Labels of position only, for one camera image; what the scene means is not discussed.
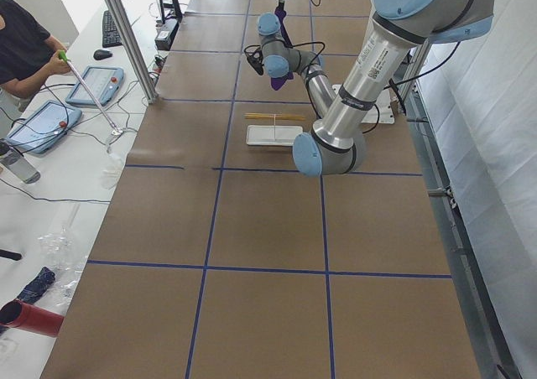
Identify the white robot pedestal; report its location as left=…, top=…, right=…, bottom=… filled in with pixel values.
left=325, top=84, right=394, bottom=127

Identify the wooden rack bar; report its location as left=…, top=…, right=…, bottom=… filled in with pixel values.
left=244, top=112, right=306, bottom=122

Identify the black computer mouse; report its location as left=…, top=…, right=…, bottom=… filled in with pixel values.
left=93, top=49, right=113, bottom=60

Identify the clear water bottle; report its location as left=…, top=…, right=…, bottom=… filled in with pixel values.
left=0, top=139, right=40, bottom=184

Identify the blue teach pendant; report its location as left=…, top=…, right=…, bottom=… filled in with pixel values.
left=6, top=100, right=82, bottom=154
left=65, top=65, right=125, bottom=107

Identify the blue teach pendant near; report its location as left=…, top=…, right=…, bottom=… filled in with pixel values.
left=6, top=100, right=82, bottom=154

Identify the blue teach pendant far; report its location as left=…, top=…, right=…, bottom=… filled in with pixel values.
left=65, top=65, right=125, bottom=107

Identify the purple towel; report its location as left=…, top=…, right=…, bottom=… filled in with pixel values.
left=268, top=7, right=293, bottom=91

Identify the white towel rack base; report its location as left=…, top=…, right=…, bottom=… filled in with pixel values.
left=246, top=125, right=303, bottom=147

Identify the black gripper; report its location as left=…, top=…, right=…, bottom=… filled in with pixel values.
left=243, top=45, right=264, bottom=75

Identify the seated person in black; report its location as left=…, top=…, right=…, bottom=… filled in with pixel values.
left=1, top=0, right=70, bottom=112

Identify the green handled grabber stick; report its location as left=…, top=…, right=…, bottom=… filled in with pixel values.
left=58, top=49, right=124, bottom=137

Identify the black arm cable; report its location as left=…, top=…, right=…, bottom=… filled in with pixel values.
left=243, top=41, right=327, bottom=78

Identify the dark blue folded cloth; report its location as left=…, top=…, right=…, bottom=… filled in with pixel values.
left=17, top=267, right=55, bottom=304

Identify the crumpled clear plastic wrap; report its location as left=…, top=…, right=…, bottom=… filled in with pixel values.
left=38, top=203, right=87, bottom=315

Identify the aluminium frame post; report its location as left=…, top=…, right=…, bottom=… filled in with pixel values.
left=104, top=0, right=158, bottom=104

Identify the red cylinder tube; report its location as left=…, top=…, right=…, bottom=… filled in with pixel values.
left=1, top=299, right=64, bottom=337

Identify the black keyboard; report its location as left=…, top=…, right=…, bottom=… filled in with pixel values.
left=102, top=10, right=122, bottom=48

